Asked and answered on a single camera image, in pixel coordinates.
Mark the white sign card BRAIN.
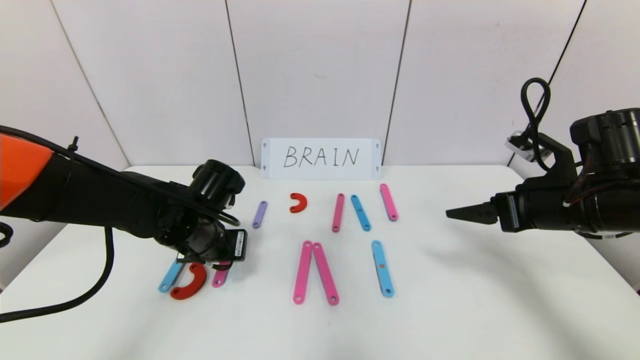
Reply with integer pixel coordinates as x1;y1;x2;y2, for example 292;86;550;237
261;138;382;180

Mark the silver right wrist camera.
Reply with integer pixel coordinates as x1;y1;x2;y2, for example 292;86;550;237
504;131;543;162

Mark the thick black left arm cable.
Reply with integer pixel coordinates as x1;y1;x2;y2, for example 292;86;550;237
0;222;116;323

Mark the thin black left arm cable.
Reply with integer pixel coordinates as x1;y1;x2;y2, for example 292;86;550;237
0;125;241;226

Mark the black right camera bracket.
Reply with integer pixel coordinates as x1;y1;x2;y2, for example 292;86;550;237
537;132;578;188

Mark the blue flat bar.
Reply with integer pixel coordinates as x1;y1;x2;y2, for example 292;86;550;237
350;194;372;232
158;260;186;293
371;240;395;299

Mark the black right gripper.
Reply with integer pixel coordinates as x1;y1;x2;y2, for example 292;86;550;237
445;189;583;233

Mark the black right camera cable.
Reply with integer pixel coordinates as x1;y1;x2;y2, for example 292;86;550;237
520;77;552;173

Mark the short purple flat bar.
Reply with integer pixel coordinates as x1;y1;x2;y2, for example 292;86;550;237
252;200;269;229

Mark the pink bar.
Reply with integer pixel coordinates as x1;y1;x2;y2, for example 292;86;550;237
312;242;340;306
379;183;399;222
331;193;346;233
293;240;314;305
211;260;232;289

